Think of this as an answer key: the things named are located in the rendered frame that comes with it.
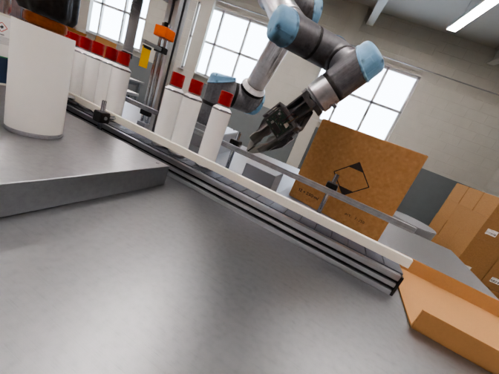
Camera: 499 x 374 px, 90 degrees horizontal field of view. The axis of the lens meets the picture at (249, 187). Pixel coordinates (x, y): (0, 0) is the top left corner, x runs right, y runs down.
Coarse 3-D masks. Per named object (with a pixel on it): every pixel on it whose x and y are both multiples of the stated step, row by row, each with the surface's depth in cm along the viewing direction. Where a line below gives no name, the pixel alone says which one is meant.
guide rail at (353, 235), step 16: (80, 96) 77; (112, 112) 73; (128, 128) 71; (144, 128) 69; (160, 144) 67; (176, 144) 66; (192, 160) 64; (208, 160) 63; (224, 176) 62; (240, 176) 60; (256, 192) 59; (272, 192) 58; (288, 208) 57; (304, 208) 55; (320, 224) 55; (336, 224) 53; (368, 240) 51; (384, 256) 51; (400, 256) 50
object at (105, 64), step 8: (112, 48) 73; (112, 56) 74; (104, 64) 74; (112, 64) 74; (104, 72) 74; (104, 80) 75; (96, 88) 76; (104, 88) 76; (96, 96) 77; (104, 96) 77; (96, 104) 77
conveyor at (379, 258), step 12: (132, 132) 75; (228, 180) 65; (252, 192) 63; (264, 204) 59; (276, 204) 61; (288, 216) 57; (300, 216) 60; (312, 228) 56; (324, 228) 58; (336, 240) 54; (348, 240) 57; (360, 252) 53; (372, 252) 55; (384, 264) 52; (396, 264) 53
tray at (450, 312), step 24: (408, 288) 56; (432, 288) 61; (456, 288) 61; (408, 312) 46; (432, 312) 49; (456, 312) 53; (480, 312) 58; (432, 336) 42; (456, 336) 40; (480, 336) 48; (480, 360) 40
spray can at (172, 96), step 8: (176, 72) 65; (176, 80) 66; (168, 88) 66; (176, 88) 66; (168, 96) 66; (176, 96) 66; (168, 104) 66; (176, 104) 67; (160, 112) 68; (168, 112) 67; (176, 112) 68; (160, 120) 68; (168, 120) 68; (160, 128) 68; (168, 128) 69; (168, 136) 70; (152, 144) 70
